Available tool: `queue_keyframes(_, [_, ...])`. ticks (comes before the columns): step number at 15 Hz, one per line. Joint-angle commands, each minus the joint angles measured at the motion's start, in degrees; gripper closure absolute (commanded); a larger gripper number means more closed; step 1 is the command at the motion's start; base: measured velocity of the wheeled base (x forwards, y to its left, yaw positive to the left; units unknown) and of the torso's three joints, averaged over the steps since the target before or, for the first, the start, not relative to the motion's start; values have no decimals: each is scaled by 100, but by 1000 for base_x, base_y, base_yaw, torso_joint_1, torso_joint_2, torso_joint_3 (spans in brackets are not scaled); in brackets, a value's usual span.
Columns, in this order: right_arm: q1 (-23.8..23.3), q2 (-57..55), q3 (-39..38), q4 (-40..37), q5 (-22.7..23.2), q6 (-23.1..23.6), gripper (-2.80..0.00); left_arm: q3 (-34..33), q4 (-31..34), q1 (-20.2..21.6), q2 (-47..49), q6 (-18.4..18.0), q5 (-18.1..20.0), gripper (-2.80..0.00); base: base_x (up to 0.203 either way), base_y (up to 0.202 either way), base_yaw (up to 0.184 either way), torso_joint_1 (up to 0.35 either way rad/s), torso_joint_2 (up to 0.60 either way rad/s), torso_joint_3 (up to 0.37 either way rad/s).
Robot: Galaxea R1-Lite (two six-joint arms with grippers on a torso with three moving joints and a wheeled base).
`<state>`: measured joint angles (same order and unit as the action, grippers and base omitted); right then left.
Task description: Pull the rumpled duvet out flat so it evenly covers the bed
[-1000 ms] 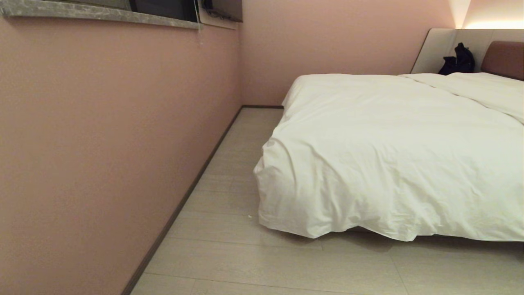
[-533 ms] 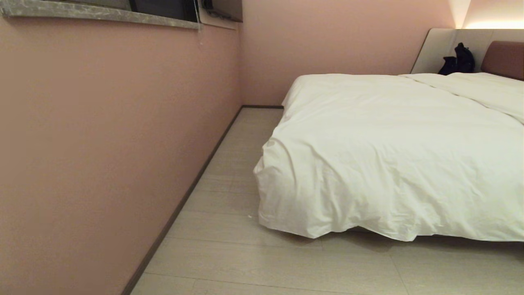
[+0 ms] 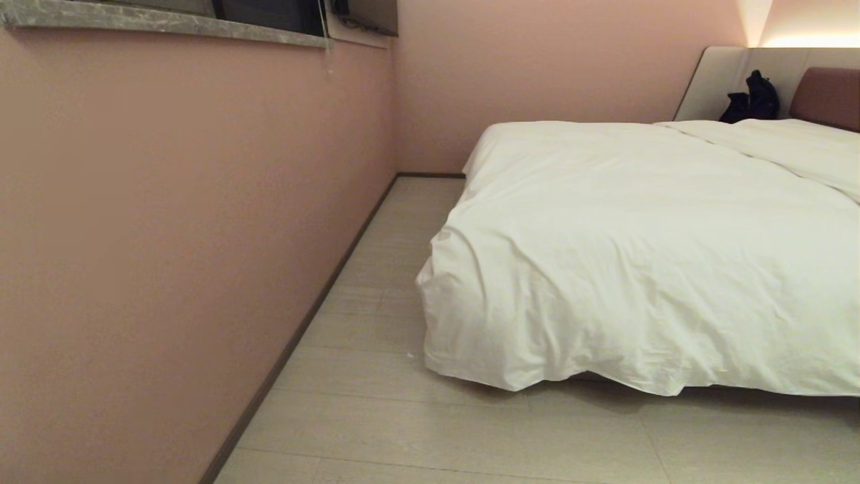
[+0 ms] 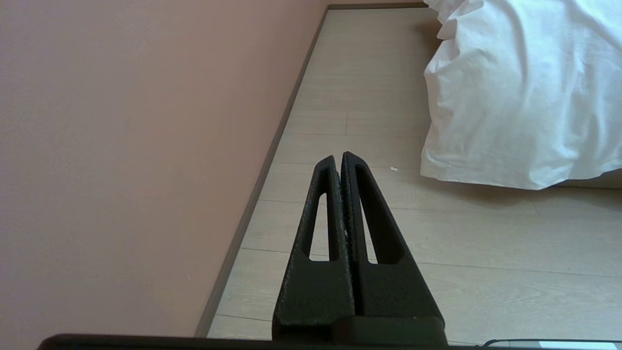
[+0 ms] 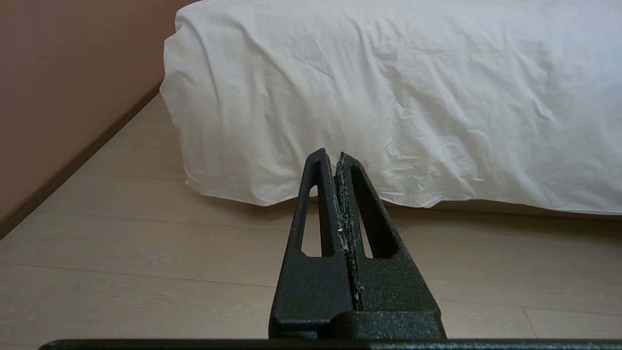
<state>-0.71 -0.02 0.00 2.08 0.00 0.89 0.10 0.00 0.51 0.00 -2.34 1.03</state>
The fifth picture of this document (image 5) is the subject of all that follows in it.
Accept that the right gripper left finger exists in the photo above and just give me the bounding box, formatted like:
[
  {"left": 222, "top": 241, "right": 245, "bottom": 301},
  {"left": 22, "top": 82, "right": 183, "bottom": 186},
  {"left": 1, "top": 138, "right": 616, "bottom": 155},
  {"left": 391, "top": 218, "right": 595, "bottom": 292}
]
[{"left": 268, "top": 148, "right": 354, "bottom": 340}]

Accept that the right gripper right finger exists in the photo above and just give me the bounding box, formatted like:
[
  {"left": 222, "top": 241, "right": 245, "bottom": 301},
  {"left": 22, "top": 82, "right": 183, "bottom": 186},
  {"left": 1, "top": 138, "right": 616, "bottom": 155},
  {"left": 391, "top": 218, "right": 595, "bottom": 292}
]
[{"left": 334, "top": 152, "right": 447, "bottom": 340}]

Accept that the white duvet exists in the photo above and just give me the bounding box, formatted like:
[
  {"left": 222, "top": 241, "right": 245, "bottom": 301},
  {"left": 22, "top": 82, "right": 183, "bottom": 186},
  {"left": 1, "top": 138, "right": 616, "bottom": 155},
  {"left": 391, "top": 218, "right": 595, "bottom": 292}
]
[{"left": 160, "top": 0, "right": 622, "bottom": 216}]

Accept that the brown baseboard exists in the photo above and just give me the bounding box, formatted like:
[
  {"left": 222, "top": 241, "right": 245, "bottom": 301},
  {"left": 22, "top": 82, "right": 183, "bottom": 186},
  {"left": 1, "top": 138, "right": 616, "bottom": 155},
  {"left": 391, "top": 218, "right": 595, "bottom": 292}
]
[{"left": 0, "top": 83, "right": 162, "bottom": 240}]

